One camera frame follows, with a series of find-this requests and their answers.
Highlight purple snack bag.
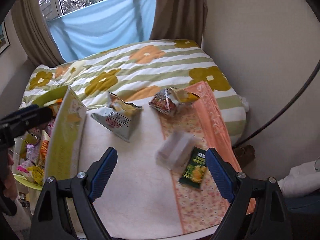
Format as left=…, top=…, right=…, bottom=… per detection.
left=26, top=144, right=39, bottom=164

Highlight pink striped snack bag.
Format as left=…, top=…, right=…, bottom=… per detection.
left=16, top=160, right=33, bottom=181

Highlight person's left hand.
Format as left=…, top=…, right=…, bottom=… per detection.
left=3, top=153, right=17, bottom=201

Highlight orange patterned snack bag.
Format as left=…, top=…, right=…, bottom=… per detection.
left=37, top=130, right=50, bottom=167

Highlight green cardboard box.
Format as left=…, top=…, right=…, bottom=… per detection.
left=12, top=86, right=87, bottom=190

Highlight yellow snack bag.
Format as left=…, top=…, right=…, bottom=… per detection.
left=27, top=165, right=44, bottom=186

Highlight orange towel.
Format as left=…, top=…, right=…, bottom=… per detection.
left=158, top=81, right=257, bottom=234

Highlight dark green cracker packet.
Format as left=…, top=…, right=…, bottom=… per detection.
left=178, top=147, right=207, bottom=189

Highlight left brown curtain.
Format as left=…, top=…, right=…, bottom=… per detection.
left=11, top=0, right=65, bottom=67

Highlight brown curtain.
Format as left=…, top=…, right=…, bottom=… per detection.
left=11, top=0, right=65, bottom=67
left=150, top=0, right=207, bottom=46

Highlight framed picture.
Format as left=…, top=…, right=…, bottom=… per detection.
left=0, top=22, right=10, bottom=54

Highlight grey white snack bag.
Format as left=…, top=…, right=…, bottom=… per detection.
left=91, top=92, right=143, bottom=142

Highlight clear plastic wrapper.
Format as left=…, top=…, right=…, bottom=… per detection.
left=156, top=130, right=197, bottom=174

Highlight floral striped blanket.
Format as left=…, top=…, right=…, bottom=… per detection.
left=21, top=40, right=246, bottom=143

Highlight crumpled yellow red bag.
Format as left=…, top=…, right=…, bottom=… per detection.
left=149, top=88, right=200, bottom=116

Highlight light blue window cloth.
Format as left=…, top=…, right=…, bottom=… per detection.
left=47, top=0, right=156, bottom=62

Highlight right brown curtain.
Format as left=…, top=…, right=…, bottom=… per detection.
left=150, top=0, right=207, bottom=46

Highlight black cable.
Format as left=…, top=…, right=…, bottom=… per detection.
left=233, top=60, right=320, bottom=147

